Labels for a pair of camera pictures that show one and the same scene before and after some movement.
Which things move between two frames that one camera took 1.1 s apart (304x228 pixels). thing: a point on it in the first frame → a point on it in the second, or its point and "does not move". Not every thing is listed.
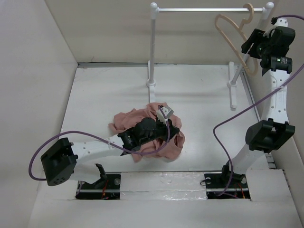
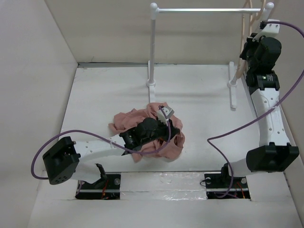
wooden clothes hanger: x=240 y=28 → x=250 y=2
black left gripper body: x=160 y=130 does not move
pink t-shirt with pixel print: x=168 y=147 does not move
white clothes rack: x=154 y=8 does not move
